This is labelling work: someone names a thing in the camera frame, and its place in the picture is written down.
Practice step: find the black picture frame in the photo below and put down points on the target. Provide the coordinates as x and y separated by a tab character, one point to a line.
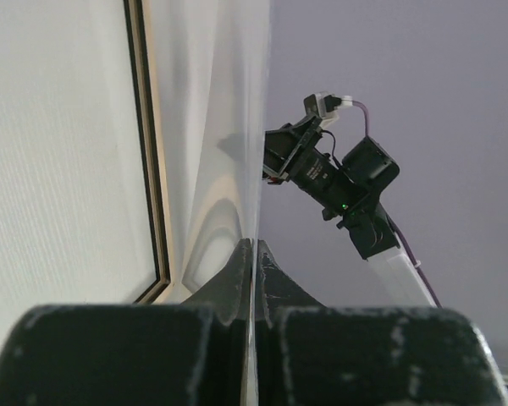
136	27

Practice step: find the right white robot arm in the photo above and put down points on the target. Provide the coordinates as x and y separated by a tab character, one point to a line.
349	192

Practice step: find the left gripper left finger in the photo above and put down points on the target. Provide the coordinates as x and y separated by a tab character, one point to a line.
190	353

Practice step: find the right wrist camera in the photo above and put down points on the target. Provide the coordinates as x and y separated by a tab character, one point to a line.
325	105

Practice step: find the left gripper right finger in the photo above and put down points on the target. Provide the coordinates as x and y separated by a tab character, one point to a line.
311	354

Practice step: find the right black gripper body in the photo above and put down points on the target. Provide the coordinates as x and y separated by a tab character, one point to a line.
317	175

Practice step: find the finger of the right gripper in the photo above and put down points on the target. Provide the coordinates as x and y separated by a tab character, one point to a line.
283	149

